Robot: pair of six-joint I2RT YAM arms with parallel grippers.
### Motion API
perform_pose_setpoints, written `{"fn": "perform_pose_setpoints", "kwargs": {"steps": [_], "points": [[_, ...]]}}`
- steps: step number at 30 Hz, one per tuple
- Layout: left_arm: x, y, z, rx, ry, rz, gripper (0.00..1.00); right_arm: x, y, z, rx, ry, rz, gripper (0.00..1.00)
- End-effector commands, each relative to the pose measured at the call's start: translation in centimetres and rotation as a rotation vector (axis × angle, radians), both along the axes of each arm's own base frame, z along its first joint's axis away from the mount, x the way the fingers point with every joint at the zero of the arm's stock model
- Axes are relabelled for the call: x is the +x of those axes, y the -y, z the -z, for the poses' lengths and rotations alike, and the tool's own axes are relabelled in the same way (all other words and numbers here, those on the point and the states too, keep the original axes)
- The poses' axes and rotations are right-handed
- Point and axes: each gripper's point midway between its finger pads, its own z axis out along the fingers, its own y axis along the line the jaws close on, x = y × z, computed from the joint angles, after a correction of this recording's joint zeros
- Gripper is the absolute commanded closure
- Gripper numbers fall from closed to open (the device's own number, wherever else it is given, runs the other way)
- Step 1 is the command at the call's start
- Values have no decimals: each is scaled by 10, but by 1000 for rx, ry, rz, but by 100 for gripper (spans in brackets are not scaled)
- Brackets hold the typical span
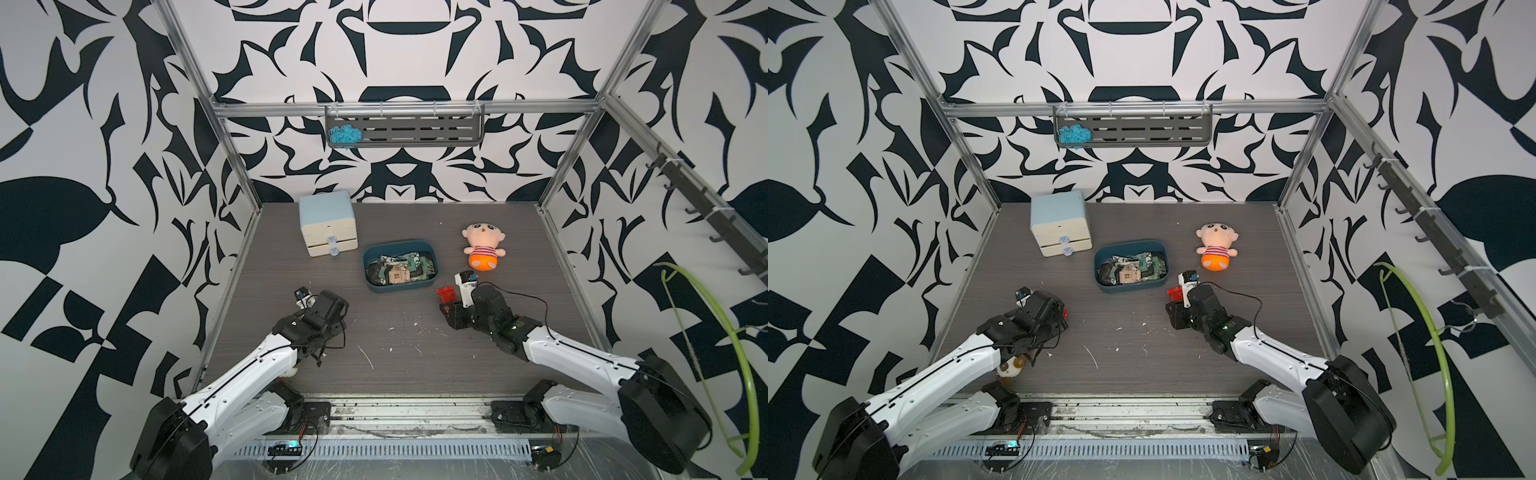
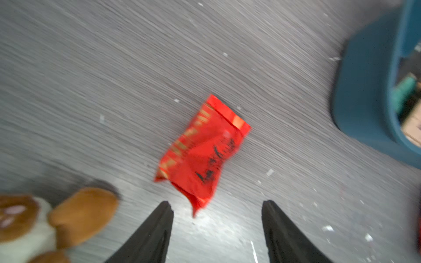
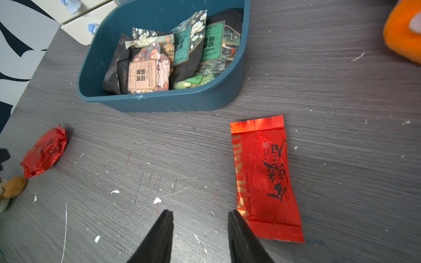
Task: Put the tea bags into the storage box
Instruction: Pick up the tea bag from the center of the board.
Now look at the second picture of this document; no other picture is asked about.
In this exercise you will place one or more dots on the teal plastic storage box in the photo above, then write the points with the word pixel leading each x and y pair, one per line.
pixel 362 105

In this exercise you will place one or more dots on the small brown white plush dog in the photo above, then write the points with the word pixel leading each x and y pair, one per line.
pixel 32 231

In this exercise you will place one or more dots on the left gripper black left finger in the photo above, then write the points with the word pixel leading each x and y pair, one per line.
pixel 149 243

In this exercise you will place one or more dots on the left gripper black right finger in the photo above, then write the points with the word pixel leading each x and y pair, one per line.
pixel 284 240

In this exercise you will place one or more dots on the red foil tea bag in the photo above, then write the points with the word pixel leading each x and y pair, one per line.
pixel 194 162

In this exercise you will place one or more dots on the red long tea sachet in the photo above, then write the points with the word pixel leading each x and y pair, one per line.
pixel 419 232

